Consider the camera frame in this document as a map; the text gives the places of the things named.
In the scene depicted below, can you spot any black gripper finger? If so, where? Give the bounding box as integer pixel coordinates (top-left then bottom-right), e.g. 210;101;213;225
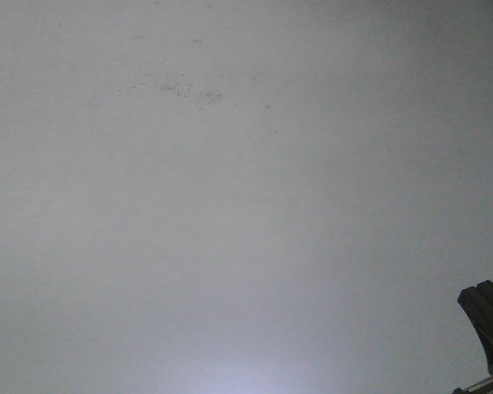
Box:
458;280;493;387

